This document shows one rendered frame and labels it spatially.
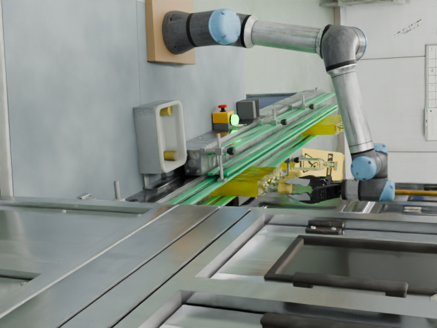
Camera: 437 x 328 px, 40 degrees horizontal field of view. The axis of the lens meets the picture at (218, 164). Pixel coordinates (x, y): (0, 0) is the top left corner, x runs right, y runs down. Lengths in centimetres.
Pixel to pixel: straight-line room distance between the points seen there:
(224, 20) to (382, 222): 115
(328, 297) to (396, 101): 725
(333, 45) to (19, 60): 91
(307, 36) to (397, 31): 588
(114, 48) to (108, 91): 14
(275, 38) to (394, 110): 597
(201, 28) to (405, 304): 145
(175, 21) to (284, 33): 37
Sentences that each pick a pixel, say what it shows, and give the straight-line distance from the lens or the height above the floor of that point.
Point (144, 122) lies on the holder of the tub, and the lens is 196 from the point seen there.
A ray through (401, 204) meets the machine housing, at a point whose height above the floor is 150.
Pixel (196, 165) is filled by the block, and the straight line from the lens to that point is 212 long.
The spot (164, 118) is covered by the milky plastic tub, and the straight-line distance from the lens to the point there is 210.
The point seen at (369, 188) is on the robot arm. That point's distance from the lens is 203.
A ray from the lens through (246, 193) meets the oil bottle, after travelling 214.
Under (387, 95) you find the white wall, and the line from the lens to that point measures 798.
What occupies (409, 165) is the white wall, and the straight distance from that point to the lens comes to 811.
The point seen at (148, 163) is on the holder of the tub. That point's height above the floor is 79.
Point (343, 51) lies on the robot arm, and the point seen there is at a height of 140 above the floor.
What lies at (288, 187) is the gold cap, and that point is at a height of 117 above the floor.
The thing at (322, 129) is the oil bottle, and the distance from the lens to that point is 324.
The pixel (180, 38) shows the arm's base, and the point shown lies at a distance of 209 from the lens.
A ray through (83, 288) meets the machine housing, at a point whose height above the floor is 130.
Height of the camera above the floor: 180
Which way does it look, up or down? 24 degrees down
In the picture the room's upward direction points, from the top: 91 degrees clockwise
